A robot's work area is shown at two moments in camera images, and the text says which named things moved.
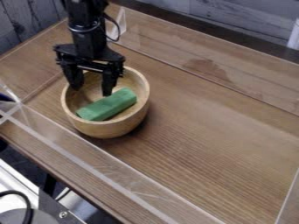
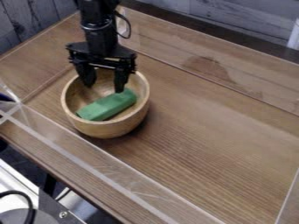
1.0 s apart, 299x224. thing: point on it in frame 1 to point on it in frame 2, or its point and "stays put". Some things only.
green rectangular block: x=107 y=107 stays put
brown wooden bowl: x=116 y=125 to x=79 y=95
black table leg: x=51 y=185 stays put
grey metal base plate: x=51 y=205 stays put
